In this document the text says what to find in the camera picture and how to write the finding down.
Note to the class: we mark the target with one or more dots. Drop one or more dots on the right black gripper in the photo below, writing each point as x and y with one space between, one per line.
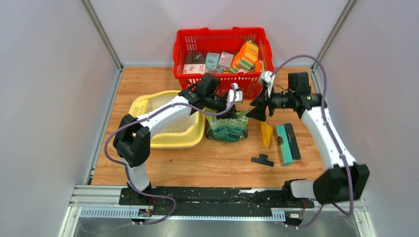
260 101

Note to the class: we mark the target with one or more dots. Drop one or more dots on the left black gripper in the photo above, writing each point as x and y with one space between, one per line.
230 113

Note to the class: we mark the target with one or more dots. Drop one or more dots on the yellow plastic scoop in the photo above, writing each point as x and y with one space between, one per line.
267 133

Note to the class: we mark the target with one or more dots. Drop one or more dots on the green litter bag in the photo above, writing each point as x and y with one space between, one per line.
227 129

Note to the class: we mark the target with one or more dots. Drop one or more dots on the black bag clip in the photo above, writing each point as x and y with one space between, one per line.
262 159

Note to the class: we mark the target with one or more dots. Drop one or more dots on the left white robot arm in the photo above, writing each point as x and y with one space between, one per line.
132 140

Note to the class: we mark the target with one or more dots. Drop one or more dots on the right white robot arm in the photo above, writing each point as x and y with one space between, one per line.
344 179

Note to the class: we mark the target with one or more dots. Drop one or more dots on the yellow litter box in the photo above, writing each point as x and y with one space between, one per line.
184 133

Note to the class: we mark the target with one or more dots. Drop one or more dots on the white red small box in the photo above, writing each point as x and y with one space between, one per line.
194 69

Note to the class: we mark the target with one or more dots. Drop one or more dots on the teal small box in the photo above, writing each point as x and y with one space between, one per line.
212 60

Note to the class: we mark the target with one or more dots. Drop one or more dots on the pink grey small box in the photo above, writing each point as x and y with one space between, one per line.
225 61

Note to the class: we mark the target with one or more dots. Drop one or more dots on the teal rectangular box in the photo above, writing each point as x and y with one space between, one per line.
283 146

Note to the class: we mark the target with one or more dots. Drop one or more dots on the dark brown box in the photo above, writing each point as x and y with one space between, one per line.
195 58

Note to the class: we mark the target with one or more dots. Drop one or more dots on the orange small packet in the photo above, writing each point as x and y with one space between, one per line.
258 66

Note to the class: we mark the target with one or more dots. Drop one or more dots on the orange green striped sponge pack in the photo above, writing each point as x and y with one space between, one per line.
246 57

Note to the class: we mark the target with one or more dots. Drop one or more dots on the red plastic shopping basket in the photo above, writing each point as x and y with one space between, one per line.
218 41

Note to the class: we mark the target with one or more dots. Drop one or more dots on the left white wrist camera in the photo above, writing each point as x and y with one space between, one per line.
234 95

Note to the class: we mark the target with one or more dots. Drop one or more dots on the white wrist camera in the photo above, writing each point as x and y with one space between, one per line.
266 78
234 95

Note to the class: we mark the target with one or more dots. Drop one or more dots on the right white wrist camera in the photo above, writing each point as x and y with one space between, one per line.
266 78

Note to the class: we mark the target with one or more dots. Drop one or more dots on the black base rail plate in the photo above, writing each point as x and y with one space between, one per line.
219 203

